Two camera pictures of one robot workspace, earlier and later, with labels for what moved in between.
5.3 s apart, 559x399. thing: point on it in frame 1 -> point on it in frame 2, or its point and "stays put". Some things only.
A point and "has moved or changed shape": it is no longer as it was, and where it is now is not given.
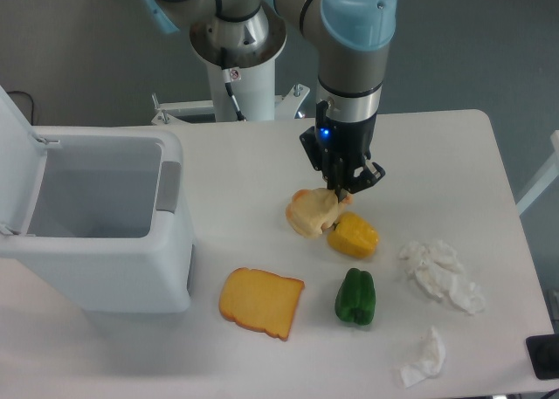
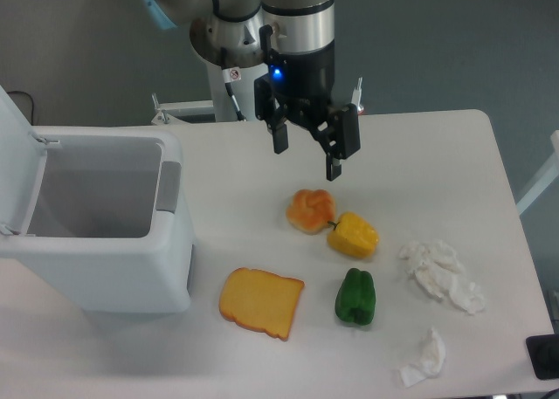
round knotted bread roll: [311, 211] has moved or changed shape
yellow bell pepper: [354, 236] stays put
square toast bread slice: [261, 299] stays put
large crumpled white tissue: [438, 271] stays put
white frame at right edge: [545, 178] stays put
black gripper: [334, 147] -> [298, 88]
